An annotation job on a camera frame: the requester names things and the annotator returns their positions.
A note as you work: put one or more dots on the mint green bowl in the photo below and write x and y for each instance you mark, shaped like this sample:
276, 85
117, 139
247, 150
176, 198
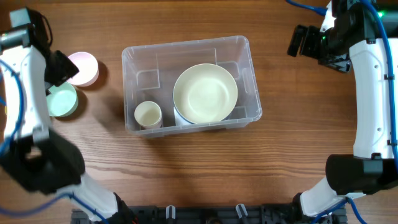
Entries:
62, 100

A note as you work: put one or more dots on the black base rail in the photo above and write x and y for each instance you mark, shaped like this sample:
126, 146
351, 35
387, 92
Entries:
264, 214

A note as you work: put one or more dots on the pink bowl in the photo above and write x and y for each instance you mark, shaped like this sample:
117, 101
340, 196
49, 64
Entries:
88, 69

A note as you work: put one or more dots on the cream plate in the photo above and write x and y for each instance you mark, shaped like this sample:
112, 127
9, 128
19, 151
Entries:
205, 93

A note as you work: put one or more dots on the clear plastic storage bin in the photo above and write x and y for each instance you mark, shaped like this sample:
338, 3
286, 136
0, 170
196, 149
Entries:
150, 73

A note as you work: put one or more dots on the pink cup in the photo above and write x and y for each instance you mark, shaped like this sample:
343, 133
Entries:
154, 126

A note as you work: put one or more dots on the cream cup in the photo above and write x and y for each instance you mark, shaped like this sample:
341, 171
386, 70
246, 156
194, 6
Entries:
148, 113

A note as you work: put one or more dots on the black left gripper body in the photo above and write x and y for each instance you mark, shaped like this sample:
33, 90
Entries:
62, 68

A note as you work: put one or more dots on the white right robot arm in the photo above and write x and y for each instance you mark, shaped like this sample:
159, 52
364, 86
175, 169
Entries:
358, 37

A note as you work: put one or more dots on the white label in bin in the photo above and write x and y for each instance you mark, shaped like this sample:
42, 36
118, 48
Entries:
179, 120

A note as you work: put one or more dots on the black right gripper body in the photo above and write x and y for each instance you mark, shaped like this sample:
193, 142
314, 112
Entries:
310, 41

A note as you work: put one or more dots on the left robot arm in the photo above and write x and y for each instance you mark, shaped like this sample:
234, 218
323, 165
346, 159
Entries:
32, 153

